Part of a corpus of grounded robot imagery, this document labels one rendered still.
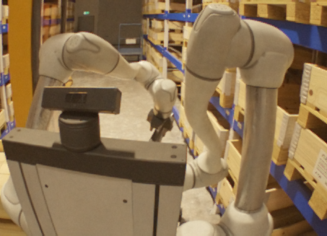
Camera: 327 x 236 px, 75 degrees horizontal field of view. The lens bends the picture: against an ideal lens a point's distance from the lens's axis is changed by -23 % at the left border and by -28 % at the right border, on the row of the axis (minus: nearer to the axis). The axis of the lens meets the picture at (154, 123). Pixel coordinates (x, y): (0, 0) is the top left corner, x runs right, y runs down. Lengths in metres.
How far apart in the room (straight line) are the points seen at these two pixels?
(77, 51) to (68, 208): 0.46
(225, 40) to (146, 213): 0.38
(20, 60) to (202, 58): 0.95
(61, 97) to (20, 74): 0.93
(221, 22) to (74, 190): 0.44
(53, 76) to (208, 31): 0.55
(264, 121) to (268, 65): 0.15
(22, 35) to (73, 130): 0.96
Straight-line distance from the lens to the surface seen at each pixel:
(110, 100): 0.39
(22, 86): 1.34
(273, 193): 1.87
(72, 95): 0.41
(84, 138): 0.40
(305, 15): 1.54
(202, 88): 0.65
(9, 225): 1.96
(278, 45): 0.68
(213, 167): 0.96
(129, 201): 0.45
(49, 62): 0.91
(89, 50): 0.80
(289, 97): 2.56
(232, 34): 0.58
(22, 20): 1.30
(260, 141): 0.71
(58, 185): 0.48
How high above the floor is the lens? 1.98
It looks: 23 degrees down
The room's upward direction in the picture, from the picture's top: 2 degrees clockwise
